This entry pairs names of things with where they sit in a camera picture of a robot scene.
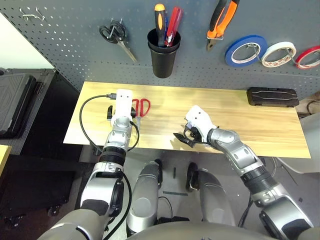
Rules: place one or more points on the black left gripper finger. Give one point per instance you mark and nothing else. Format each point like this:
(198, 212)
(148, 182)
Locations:
(134, 112)
(111, 112)

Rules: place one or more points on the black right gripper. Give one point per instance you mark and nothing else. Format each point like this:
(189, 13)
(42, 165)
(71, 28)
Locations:
(197, 136)

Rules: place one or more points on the orange black pliers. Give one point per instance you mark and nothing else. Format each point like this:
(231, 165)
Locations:
(230, 15)

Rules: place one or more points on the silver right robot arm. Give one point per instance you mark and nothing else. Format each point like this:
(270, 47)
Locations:
(232, 140)

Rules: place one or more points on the grey metal pegboard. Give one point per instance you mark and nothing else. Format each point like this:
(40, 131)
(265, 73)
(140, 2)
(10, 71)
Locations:
(200, 75)

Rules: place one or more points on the short black floor tape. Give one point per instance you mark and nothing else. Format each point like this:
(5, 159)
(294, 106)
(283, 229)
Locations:
(174, 172)

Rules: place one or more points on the black right robot foot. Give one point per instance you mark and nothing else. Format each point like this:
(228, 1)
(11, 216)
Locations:
(192, 176)

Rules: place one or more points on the black robot foot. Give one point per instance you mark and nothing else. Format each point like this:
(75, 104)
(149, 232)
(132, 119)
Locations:
(157, 172)
(192, 176)

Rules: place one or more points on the black left robot foot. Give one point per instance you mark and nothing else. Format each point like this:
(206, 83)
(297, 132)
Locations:
(157, 172)

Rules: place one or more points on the black plastic cup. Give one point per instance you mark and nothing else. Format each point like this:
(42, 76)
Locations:
(163, 62)

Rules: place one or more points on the long black floor tape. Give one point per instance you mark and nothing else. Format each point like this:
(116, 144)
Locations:
(175, 193)

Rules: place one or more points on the large black flight case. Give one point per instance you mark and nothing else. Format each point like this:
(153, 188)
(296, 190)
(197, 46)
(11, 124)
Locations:
(45, 100)

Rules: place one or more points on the silver right robot leg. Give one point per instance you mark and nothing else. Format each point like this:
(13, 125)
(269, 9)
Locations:
(212, 197)

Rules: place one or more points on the silver robot leg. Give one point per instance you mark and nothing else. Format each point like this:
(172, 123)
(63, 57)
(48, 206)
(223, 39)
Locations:
(212, 197)
(143, 200)

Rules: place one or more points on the silver left robot leg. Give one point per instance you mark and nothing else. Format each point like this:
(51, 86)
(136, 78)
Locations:
(143, 200)

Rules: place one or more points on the metal scissors hook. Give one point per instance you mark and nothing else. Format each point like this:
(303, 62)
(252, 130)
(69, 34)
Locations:
(113, 30)

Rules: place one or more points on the blue tape roll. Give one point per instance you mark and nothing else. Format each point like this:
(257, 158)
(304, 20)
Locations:
(228, 56)

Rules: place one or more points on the flat black tool case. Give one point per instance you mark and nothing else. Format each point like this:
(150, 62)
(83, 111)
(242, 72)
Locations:
(272, 97)

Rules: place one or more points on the black ribbed plastic case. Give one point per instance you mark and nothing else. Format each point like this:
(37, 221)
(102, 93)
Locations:
(15, 105)

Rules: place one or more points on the grey robot torso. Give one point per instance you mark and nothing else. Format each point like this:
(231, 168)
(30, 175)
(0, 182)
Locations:
(187, 233)

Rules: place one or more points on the black wheeled cart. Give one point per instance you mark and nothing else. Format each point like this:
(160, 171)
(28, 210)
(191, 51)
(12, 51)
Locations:
(37, 187)

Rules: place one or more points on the metal tape hook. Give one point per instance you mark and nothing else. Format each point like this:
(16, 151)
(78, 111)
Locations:
(253, 50)

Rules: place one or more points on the light wooden board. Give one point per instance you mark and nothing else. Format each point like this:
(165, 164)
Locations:
(3, 157)

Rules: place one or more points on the light grey chair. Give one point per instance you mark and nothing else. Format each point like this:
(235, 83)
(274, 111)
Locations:
(310, 140)

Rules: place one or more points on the white tape roll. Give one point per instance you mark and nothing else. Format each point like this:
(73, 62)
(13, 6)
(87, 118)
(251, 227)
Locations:
(277, 45)

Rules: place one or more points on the double prong metal hook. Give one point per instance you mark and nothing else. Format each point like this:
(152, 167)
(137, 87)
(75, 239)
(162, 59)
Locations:
(27, 16)

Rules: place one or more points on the red tape roll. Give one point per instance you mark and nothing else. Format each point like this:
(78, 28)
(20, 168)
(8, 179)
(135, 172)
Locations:
(308, 50)

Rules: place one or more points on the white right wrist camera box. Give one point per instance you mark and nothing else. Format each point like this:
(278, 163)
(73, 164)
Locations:
(200, 120)

